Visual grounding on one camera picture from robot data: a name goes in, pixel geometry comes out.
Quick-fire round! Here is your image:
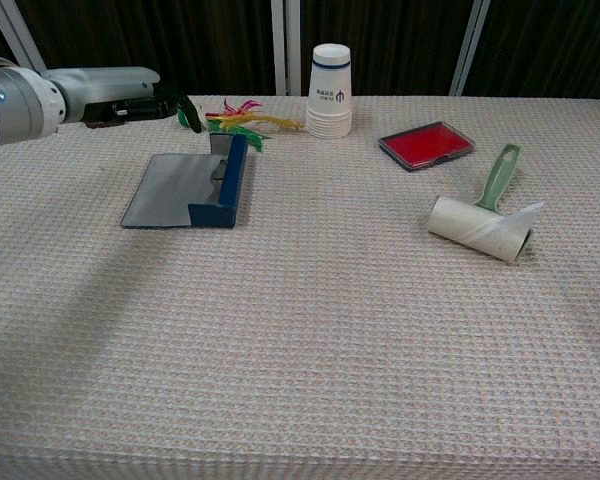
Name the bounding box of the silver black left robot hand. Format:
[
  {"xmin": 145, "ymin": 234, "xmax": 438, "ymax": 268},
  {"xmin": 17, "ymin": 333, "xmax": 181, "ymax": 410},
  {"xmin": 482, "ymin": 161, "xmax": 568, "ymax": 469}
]
[{"xmin": 42, "ymin": 66, "xmax": 204, "ymax": 134}]

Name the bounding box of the blue glasses case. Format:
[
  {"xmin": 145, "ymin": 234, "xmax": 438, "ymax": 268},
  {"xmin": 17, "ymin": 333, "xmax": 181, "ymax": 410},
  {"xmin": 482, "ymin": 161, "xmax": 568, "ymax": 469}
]
[{"xmin": 120, "ymin": 132, "xmax": 250, "ymax": 231}]

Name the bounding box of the black pleated curtain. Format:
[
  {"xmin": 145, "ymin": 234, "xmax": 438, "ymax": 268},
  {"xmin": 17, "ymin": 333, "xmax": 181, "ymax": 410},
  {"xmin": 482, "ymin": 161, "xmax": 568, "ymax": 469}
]
[{"xmin": 0, "ymin": 0, "xmax": 600, "ymax": 100}]

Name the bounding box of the colourful feather shuttlecock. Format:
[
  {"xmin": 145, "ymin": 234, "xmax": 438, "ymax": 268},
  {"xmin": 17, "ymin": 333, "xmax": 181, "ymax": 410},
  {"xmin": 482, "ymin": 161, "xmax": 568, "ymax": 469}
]
[{"xmin": 177, "ymin": 98, "xmax": 306, "ymax": 153}]

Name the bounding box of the white pill bottle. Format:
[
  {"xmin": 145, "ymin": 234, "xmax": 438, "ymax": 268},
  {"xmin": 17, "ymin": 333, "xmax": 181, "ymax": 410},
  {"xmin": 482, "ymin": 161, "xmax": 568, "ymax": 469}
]
[{"xmin": 305, "ymin": 43, "xmax": 353, "ymax": 140}]

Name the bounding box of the beige woven tablecloth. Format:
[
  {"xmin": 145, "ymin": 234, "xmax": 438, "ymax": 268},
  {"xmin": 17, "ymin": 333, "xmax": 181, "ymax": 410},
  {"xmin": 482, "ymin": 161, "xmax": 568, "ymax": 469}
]
[{"xmin": 0, "ymin": 94, "xmax": 600, "ymax": 480}]

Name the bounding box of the red ink pad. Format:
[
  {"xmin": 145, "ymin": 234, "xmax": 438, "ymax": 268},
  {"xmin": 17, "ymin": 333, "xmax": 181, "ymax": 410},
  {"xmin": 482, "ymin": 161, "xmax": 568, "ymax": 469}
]
[{"xmin": 377, "ymin": 120, "xmax": 477, "ymax": 173}]

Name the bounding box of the slanted white frame post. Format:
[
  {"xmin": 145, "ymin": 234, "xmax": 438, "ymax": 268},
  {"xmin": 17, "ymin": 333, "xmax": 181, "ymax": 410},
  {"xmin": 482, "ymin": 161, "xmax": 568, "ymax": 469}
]
[
  {"xmin": 0, "ymin": 0, "xmax": 49, "ymax": 74},
  {"xmin": 448, "ymin": 0, "xmax": 492, "ymax": 98}
]

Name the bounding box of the upright white frame post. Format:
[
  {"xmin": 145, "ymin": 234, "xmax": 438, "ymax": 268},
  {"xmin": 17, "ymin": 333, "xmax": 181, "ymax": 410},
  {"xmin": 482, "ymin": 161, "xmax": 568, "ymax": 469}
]
[
  {"xmin": 285, "ymin": 0, "xmax": 304, "ymax": 97},
  {"xmin": 270, "ymin": 0, "xmax": 288, "ymax": 97}
]

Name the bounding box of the green handle lint roller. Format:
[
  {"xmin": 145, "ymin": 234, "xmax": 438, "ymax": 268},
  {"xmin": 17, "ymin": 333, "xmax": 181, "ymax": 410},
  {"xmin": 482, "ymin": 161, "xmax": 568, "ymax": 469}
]
[{"xmin": 426, "ymin": 143, "xmax": 546, "ymax": 264}]

